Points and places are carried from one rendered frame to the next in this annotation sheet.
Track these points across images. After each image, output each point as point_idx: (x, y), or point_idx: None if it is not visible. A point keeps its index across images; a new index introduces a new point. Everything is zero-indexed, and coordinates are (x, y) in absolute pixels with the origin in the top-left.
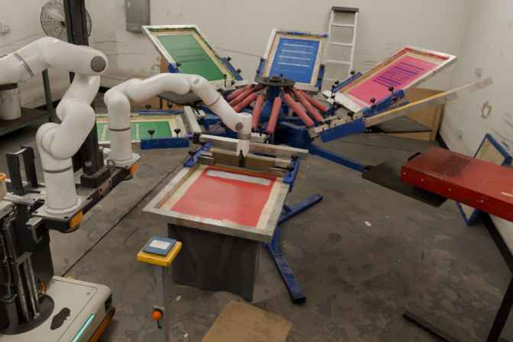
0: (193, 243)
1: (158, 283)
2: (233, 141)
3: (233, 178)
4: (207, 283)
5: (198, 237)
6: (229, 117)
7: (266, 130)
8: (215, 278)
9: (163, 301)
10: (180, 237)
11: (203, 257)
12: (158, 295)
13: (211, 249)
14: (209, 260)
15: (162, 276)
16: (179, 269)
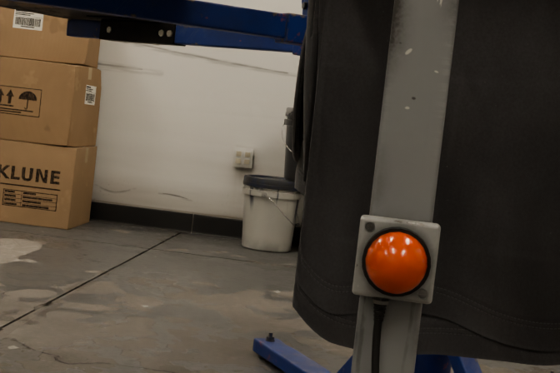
0: (453, 57)
1: (420, 31)
2: None
3: None
4: (502, 310)
5: (485, 14)
6: None
7: None
8: (549, 275)
9: (437, 173)
10: (377, 32)
11: (497, 141)
12: (405, 126)
13: (547, 83)
14: (529, 160)
15: None
16: (345, 236)
